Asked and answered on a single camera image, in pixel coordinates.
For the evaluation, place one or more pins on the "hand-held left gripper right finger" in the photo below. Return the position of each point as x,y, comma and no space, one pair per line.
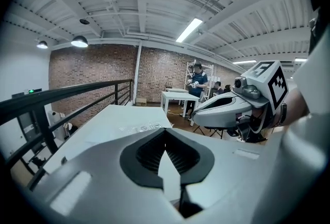
232,166

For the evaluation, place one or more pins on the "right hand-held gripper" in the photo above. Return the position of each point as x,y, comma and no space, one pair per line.
273,81

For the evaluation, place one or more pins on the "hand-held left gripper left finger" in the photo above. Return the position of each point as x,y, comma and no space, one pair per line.
98,171

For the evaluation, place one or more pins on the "person's right forearm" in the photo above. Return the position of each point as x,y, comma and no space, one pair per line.
296,107

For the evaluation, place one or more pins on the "person's right hand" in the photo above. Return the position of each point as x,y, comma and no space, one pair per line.
256,116

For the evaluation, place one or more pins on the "black folding stand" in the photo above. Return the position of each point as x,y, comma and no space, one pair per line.
220,133

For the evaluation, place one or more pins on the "white side table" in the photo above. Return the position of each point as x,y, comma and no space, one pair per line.
178,89
180,95

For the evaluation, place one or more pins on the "black router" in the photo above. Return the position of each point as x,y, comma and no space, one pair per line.
169,85

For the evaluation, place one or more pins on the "fluorescent ceiling light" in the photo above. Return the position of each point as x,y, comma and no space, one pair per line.
189,30
300,59
245,61

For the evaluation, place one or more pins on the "white air purifier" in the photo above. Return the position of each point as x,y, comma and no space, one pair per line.
52,122

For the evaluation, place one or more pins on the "silver wristwatch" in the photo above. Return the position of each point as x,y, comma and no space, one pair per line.
283,112

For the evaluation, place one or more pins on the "small cardboard box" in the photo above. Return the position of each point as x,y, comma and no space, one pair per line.
141,101

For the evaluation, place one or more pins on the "black door with green sign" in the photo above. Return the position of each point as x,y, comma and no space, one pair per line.
31,125

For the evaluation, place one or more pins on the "white vertical pipe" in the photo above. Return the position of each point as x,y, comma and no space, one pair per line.
139,71

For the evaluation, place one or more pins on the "black metal railing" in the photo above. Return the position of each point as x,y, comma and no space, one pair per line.
38,99

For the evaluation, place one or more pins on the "black pendant lamp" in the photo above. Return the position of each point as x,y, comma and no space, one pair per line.
42,44
79,41

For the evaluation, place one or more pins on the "black round ceiling fixture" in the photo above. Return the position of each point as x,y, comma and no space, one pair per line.
83,21

